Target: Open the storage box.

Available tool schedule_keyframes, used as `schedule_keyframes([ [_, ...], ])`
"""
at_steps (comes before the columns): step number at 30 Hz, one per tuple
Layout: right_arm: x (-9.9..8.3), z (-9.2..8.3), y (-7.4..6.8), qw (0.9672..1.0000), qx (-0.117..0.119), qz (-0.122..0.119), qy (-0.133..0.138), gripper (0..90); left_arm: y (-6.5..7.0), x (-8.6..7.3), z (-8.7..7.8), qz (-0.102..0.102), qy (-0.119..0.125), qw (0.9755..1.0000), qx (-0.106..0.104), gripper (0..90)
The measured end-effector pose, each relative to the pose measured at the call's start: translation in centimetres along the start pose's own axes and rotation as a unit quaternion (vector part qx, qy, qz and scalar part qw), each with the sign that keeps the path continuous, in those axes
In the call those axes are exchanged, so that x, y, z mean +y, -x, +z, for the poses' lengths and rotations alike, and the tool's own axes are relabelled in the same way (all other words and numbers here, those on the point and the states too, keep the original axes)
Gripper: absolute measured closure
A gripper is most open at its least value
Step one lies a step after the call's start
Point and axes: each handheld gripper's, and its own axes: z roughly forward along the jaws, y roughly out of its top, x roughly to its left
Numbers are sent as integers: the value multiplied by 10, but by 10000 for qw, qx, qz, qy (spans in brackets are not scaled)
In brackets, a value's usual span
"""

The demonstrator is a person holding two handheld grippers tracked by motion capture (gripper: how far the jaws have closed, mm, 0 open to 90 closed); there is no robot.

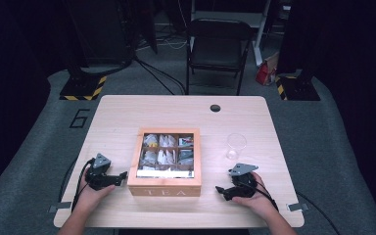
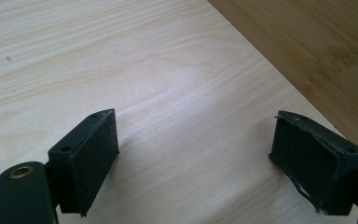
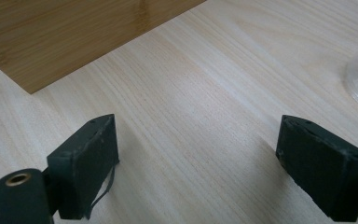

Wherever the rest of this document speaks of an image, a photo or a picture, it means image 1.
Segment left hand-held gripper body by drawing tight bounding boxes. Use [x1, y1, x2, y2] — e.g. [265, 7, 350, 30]
[84, 153, 121, 192]

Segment person's right hand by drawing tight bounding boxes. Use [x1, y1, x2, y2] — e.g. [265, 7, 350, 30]
[232, 171, 277, 216]

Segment wooden tea box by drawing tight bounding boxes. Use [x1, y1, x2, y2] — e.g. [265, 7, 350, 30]
[126, 126, 203, 198]

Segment grey tape piece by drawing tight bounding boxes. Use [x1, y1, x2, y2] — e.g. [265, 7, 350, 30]
[48, 201, 73, 213]
[286, 202, 309, 212]

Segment white floor cable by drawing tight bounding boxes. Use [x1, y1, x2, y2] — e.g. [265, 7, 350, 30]
[136, 38, 189, 52]

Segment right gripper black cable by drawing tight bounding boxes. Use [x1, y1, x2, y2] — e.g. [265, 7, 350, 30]
[239, 179, 279, 212]

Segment striped black stand base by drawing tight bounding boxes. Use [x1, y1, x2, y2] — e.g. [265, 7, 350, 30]
[274, 74, 321, 102]
[59, 73, 108, 102]

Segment person's left hand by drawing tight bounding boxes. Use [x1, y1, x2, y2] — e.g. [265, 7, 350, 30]
[75, 171, 117, 212]

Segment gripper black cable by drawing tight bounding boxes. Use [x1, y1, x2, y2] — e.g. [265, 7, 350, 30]
[70, 158, 96, 212]
[239, 179, 279, 212]

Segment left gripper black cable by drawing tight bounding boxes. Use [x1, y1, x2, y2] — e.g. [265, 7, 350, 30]
[70, 158, 96, 212]

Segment black floor cable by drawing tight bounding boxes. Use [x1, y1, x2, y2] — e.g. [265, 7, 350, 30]
[295, 190, 342, 235]

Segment black floor cables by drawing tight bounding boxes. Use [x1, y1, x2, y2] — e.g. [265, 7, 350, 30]
[132, 56, 188, 96]

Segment group of tea bags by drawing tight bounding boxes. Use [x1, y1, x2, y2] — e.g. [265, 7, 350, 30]
[138, 133, 195, 179]

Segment black folding chair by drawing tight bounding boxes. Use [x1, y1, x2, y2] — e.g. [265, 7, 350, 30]
[185, 18, 253, 97]

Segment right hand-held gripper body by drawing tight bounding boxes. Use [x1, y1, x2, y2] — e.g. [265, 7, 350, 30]
[228, 163, 259, 199]

